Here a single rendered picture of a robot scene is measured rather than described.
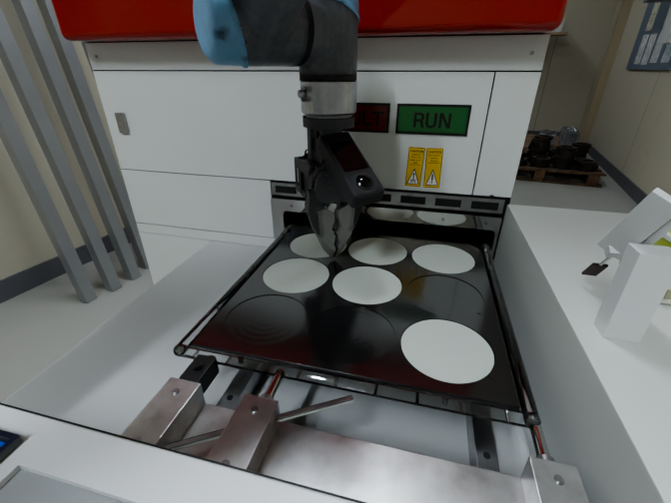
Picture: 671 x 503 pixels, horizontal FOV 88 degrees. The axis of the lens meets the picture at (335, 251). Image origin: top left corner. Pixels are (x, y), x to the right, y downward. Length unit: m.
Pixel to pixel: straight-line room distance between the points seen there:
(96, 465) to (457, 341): 0.34
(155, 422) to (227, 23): 0.37
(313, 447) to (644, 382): 0.27
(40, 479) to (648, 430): 0.38
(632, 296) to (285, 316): 0.35
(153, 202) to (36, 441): 0.66
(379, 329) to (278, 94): 0.46
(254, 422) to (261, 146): 0.52
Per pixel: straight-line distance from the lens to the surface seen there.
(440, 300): 0.50
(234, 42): 0.41
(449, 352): 0.42
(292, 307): 0.47
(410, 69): 0.64
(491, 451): 0.42
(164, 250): 0.96
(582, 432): 0.38
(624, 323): 0.39
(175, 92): 0.80
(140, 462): 0.28
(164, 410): 0.37
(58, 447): 0.31
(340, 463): 0.35
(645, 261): 0.36
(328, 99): 0.48
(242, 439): 0.33
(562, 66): 7.96
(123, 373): 0.56
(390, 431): 0.44
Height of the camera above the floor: 1.18
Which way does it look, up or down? 28 degrees down
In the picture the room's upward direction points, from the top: straight up
